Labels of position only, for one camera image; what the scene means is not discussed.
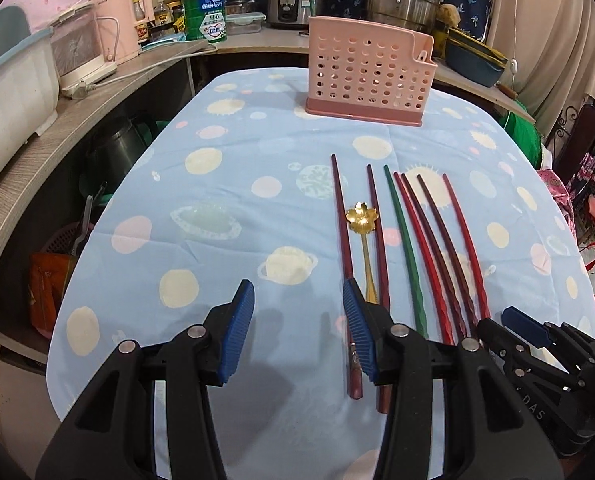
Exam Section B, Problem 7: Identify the black pot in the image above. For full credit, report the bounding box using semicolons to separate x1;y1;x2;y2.
84;116;149;192

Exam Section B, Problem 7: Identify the black iron chair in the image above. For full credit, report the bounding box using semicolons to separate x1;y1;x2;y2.
552;100;595;186

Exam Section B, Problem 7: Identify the brown plush toy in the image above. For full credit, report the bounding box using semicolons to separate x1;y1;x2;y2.
437;4;461;29

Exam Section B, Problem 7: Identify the blue planet print tablecloth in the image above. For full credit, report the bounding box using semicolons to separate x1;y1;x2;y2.
46;67;595;480

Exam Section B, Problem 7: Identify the beige curtain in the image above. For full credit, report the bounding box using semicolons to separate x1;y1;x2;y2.
482;0;595;136

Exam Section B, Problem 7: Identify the pink perforated utensil holder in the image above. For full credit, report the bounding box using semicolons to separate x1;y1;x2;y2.
306;15;435;127

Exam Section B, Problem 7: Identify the orange bag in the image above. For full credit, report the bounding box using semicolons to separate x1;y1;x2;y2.
30;252;79;332

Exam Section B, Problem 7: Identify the white plastic tub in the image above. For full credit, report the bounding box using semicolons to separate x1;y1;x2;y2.
0;27;61;211

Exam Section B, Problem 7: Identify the green cloth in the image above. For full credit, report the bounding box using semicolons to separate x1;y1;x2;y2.
506;109;547;162

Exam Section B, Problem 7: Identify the pink plastic basket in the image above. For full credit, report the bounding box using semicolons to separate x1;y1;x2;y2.
42;220;86;257

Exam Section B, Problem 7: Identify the white power plug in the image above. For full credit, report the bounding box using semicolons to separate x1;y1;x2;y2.
60;80;97;99

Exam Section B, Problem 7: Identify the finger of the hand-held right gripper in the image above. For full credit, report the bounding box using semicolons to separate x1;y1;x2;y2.
476;317;544;387
501;307;595;362

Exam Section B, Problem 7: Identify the pink printed cloth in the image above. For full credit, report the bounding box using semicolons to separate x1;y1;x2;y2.
536;154;595;243

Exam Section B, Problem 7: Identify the green chopstick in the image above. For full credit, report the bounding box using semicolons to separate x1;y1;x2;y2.
383;165;429;340

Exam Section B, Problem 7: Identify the condiment bottle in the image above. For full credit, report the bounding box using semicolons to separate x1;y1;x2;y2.
153;0;174;28

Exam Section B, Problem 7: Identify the clear plastic food container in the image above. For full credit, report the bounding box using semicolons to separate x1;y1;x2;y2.
226;12;267;37

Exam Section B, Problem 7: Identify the pink electric kettle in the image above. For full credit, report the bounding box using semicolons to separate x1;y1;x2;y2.
90;0;154;66

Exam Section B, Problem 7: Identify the green tin can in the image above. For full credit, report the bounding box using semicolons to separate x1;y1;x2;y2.
182;0;228;42

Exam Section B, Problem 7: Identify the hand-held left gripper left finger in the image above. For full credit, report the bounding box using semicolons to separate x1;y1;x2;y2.
36;279;256;480

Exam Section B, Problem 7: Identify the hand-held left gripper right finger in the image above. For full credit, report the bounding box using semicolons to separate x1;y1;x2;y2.
342;277;563;480

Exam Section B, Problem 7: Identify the white countertop appliance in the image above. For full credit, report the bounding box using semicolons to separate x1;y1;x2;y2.
47;2;120;93

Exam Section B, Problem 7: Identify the dark red chopstick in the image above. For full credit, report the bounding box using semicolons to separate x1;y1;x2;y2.
400;172;469;343
366;164;391;415
417;175;481;333
330;154;364;401

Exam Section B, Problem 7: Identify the blue baking dish stack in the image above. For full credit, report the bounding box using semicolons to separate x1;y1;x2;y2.
445;25;509;88

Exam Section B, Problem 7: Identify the gold flower spoon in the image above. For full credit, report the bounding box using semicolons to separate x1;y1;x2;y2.
346;202;381;306

